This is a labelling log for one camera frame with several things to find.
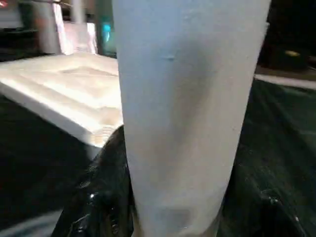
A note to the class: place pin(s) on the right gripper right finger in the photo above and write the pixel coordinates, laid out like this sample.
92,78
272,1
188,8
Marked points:
269,202

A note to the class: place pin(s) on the black table mat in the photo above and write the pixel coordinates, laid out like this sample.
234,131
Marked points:
286,128

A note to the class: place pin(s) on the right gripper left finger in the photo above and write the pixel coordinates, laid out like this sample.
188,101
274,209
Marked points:
98,197

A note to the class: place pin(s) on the white plastic table top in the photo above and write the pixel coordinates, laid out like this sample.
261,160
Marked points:
64,94

